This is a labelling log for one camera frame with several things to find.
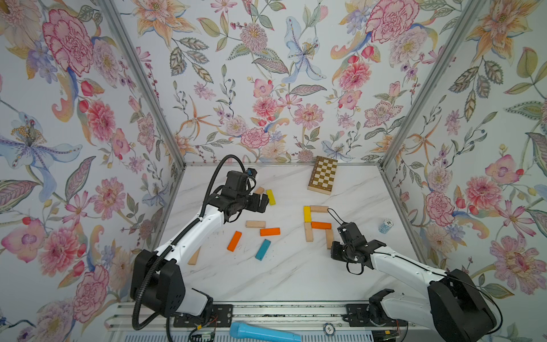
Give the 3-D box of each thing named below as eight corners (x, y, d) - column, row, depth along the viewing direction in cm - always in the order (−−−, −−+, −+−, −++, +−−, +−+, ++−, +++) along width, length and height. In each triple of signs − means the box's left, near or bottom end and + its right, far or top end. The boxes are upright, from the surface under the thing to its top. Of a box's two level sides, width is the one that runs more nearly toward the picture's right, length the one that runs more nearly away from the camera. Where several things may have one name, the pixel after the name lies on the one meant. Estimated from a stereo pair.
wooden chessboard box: (306, 190, 113) (307, 185, 110) (315, 159, 127) (316, 155, 125) (330, 195, 110) (331, 191, 108) (336, 164, 125) (337, 160, 122)
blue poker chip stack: (379, 234, 97) (386, 226, 91) (376, 226, 100) (383, 218, 94) (387, 235, 97) (395, 226, 91) (384, 226, 100) (391, 218, 94)
